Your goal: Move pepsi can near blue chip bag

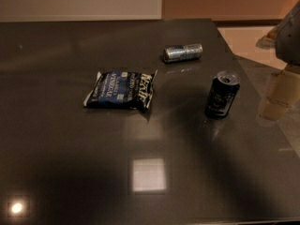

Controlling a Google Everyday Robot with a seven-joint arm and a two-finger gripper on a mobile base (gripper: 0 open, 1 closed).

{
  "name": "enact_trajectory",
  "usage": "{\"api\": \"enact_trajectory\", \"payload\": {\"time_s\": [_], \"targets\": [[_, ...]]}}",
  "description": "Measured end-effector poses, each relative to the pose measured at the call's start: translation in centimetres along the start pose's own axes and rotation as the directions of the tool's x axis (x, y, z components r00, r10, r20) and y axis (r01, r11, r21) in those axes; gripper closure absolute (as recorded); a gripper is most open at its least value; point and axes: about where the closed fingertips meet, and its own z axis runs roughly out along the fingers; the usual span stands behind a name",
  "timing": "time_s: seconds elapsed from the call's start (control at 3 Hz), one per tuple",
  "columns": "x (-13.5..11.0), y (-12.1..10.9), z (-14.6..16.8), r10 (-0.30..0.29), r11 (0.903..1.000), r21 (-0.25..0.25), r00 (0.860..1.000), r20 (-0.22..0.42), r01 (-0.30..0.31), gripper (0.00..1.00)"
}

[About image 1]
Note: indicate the dark pepsi can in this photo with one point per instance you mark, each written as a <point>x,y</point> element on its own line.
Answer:
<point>224,88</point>

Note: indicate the blue chip bag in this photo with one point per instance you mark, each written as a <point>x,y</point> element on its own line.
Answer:
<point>121,90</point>

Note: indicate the silver can lying down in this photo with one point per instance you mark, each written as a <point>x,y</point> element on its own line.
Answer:
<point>182,53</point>

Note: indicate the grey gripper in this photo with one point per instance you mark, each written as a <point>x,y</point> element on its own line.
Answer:
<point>289,37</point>

